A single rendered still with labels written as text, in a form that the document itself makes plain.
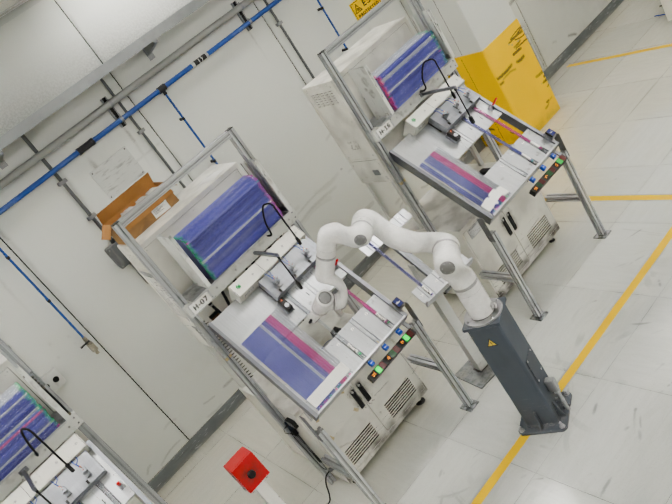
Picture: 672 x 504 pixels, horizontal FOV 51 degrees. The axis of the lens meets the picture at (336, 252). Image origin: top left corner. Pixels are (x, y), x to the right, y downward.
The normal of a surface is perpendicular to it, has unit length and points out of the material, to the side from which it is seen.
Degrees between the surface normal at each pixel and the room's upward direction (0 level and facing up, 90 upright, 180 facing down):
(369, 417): 90
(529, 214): 90
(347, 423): 90
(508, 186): 44
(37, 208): 90
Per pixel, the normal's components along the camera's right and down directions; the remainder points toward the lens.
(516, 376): -0.33, 0.61
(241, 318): 0.04, -0.48
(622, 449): -0.53, -0.75
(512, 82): 0.55, 0.06
